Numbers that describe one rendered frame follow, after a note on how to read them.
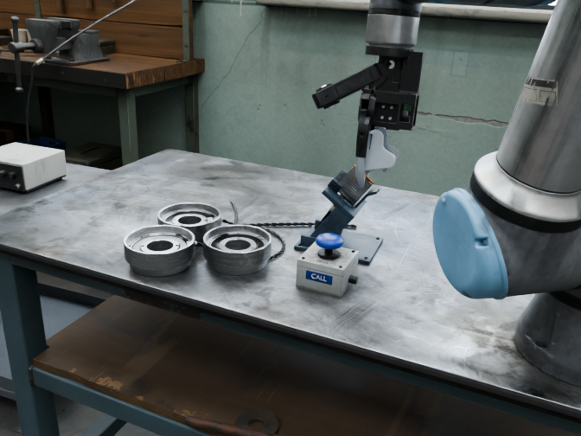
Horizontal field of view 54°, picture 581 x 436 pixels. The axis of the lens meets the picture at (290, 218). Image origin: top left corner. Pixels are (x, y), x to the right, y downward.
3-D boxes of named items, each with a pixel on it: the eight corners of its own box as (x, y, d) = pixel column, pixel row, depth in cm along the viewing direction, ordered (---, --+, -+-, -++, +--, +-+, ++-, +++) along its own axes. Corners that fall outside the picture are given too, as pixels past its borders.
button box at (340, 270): (295, 287, 83) (296, 256, 81) (313, 267, 89) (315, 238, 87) (347, 300, 80) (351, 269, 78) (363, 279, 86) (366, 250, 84)
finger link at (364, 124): (364, 158, 85) (372, 98, 84) (354, 157, 86) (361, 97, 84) (368, 157, 90) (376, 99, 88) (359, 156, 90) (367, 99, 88)
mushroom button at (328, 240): (309, 269, 83) (311, 238, 81) (320, 259, 86) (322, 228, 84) (335, 276, 81) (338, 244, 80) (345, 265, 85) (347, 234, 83)
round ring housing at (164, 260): (142, 285, 81) (140, 259, 80) (114, 257, 89) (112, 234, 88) (207, 267, 87) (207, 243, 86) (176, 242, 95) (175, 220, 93)
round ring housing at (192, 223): (172, 253, 91) (171, 230, 90) (150, 230, 99) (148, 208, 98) (231, 241, 96) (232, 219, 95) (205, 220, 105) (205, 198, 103)
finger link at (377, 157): (389, 194, 86) (399, 132, 85) (351, 188, 88) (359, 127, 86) (392, 191, 89) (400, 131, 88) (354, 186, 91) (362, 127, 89)
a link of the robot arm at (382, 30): (364, 13, 81) (373, 16, 89) (360, 47, 83) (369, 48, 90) (418, 16, 79) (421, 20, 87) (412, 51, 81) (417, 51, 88)
